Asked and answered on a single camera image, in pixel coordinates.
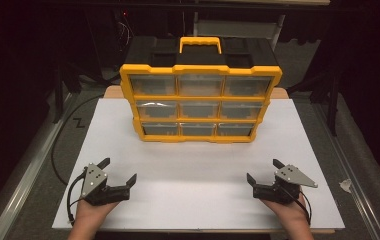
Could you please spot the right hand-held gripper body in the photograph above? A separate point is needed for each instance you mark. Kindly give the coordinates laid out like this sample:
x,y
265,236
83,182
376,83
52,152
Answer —
x,y
289,175

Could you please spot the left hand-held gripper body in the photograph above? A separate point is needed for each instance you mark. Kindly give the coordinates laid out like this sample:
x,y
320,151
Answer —
x,y
93,181

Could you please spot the person's left hand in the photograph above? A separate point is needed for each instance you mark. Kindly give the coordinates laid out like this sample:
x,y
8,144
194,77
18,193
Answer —
x,y
91,211

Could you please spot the person's right hand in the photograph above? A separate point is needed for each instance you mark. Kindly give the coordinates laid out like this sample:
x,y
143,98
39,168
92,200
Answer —
x,y
293,211

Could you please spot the crumpled white paper scrap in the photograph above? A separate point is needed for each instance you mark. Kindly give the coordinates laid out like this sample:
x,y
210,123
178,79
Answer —
x,y
346,185

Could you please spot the dark metal stand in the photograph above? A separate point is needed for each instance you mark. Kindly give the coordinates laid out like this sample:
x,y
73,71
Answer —
x,y
59,90
333,96

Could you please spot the set of clear plastic drawers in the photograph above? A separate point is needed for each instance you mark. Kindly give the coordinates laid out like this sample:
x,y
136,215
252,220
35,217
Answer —
x,y
200,110

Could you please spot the yellow black drawer organizer cabinet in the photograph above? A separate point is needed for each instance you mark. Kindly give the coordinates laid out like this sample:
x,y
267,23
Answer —
x,y
199,68

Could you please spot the metal floor rail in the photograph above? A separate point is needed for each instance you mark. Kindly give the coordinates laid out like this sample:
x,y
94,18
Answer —
x,y
28,173
348,173

